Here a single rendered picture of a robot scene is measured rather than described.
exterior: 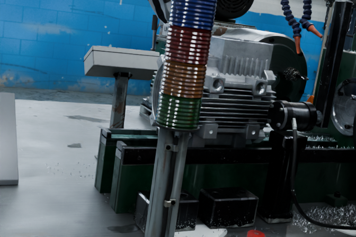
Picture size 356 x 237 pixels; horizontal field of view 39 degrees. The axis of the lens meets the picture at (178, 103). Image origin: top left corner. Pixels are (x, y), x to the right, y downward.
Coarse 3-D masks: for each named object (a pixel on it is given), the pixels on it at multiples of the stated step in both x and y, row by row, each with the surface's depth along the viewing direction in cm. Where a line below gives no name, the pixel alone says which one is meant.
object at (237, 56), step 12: (216, 36) 109; (216, 48) 101; (228, 48) 100; (240, 48) 101; (252, 48) 102; (264, 48) 103; (228, 60) 100; (240, 60) 101; (252, 60) 102; (264, 60) 104; (228, 72) 101; (240, 72) 102; (252, 72) 104
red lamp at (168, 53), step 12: (168, 36) 66; (180, 36) 64; (192, 36) 64; (204, 36) 65; (168, 48) 66; (180, 48) 65; (192, 48) 65; (204, 48) 65; (180, 60) 65; (192, 60) 65; (204, 60) 66
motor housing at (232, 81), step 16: (208, 64) 100; (160, 80) 108; (240, 80) 101; (224, 96) 98; (240, 96) 100; (256, 96) 100; (272, 96) 102; (208, 112) 95; (224, 112) 97; (240, 112) 100; (256, 112) 102; (224, 128) 99; (240, 128) 101; (208, 144) 102; (224, 144) 104
